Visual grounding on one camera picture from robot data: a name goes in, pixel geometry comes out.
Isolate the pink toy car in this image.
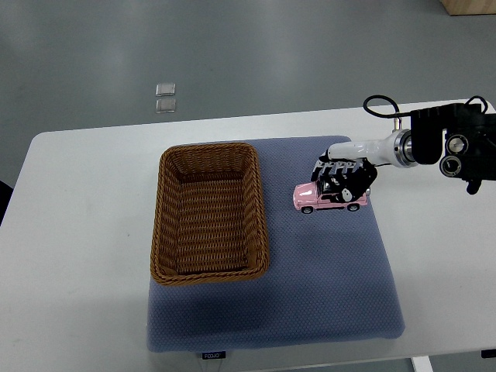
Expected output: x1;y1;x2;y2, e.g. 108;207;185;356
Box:
293;176;370;214

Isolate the black clamp at table edge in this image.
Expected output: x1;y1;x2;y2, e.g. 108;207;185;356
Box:
480;349;496;359

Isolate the blue grey cushion mat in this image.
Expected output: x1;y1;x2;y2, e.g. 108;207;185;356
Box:
147;136;405;353

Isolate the black object at left edge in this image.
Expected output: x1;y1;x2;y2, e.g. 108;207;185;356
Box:
0;181;13;223

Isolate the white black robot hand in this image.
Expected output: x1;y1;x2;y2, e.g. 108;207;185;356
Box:
311;139;411;203

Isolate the brown wicker basket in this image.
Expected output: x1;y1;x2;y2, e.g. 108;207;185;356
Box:
150;143;270;286

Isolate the upper metal floor plate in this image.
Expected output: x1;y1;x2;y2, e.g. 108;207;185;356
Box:
155;82;176;97

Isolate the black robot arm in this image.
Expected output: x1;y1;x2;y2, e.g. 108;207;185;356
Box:
405;96;495;195

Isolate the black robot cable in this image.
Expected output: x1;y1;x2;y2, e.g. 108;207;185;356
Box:
363;95;412;129

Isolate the wooden box corner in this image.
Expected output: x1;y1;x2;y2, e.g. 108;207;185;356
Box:
440;0;496;16

